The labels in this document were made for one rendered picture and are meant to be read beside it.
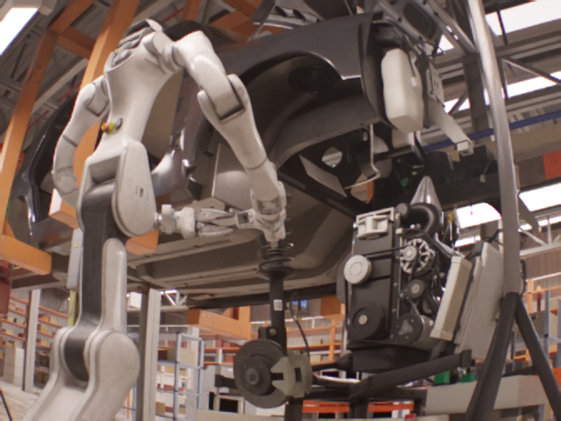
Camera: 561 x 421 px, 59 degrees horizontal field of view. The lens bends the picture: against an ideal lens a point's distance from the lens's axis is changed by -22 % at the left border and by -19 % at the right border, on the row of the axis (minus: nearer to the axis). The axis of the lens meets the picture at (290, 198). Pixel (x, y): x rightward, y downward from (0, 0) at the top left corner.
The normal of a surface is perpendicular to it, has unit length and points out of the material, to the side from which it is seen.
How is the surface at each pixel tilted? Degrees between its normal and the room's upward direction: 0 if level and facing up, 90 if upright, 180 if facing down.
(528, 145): 90
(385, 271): 90
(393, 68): 91
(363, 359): 90
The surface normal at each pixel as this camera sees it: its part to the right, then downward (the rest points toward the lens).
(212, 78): -0.14, -0.36
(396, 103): -0.64, -0.18
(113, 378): 0.87, -0.14
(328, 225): 0.51, 0.49
